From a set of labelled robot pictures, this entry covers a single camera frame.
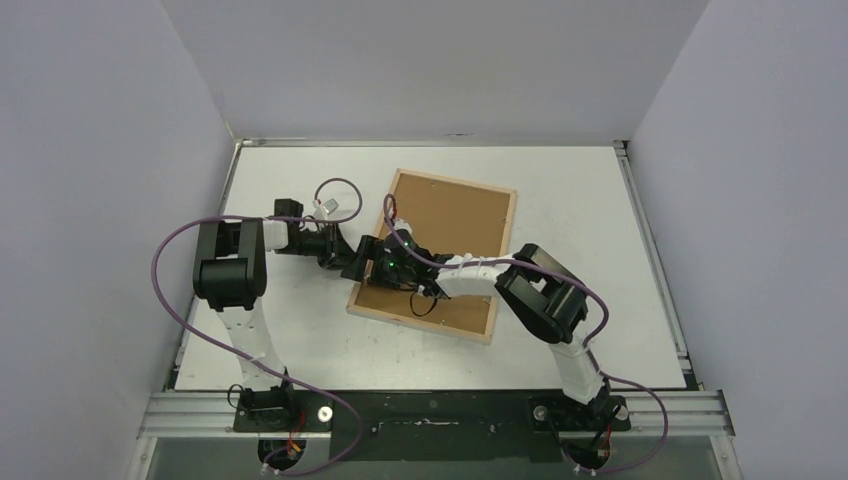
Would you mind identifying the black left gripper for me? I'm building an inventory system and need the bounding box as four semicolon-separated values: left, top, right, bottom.
275;222;356;270

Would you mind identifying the brown frame backing board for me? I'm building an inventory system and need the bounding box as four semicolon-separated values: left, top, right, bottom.
354;174;513;338

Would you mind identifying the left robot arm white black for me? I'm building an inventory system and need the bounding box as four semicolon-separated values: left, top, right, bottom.
192;199;365;431

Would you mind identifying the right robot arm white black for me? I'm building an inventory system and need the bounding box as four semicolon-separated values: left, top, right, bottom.
342;220;609;429

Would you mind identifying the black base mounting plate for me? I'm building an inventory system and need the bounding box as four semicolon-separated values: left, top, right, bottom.
229;388;631;470

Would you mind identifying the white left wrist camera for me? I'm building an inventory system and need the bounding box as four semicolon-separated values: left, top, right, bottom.
313;198;339;220

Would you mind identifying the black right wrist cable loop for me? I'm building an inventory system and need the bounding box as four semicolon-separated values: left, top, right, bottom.
408;290;440;319

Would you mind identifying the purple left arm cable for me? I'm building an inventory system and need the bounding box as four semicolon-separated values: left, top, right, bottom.
150;177;364;478

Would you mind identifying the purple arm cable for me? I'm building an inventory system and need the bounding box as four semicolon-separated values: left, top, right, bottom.
382;193;670;477
150;177;364;478

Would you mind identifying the aluminium front rail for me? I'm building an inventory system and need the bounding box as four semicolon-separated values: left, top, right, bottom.
138;391;735;439

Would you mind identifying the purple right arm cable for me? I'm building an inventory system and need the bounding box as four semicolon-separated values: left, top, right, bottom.
382;193;670;477

